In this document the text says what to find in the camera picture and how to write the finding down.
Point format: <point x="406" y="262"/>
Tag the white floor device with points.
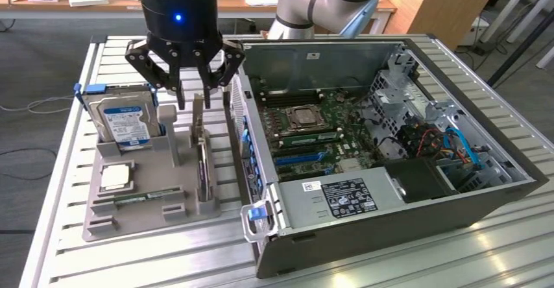
<point x="474" y="31"/>

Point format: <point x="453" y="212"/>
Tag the silver metal disk bay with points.
<point x="389" y="106"/>

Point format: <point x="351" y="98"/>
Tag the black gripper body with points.
<point x="182" y="15"/>

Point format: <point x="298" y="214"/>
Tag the green motherboard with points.
<point x="355" y="132"/>

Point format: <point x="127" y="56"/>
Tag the black graphics card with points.
<point x="205" y="171"/>

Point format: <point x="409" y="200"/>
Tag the metal CPU socket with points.
<point x="303" y="117"/>

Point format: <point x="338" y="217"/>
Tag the silver hard disk blue label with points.
<point x="126" y="119"/>

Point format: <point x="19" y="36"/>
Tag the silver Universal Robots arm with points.
<point x="298" y="6"/>

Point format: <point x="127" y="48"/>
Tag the white table frame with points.
<point x="508" y="9"/>

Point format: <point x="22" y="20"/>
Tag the wooden cabinet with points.
<point x="454" y="2"/>

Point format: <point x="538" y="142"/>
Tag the blue expansion slot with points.
<point x="298" y="159"/>

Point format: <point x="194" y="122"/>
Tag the green RAM stick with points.
<point x="143" y="196"/>
<point x="309" y="139"/>

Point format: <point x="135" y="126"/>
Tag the grey plastic parts rack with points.
<point x="151" y="171"/>

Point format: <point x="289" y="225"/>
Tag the grey power supply unit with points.
<point x="303" y="203"/>

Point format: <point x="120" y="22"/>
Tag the black open PC case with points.
<point x="389" y="236"/>

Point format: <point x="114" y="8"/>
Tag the silver CPU chip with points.
<point x="116" y="177"/>

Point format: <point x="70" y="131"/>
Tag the blue case latch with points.
<point x="257" y="213"/>

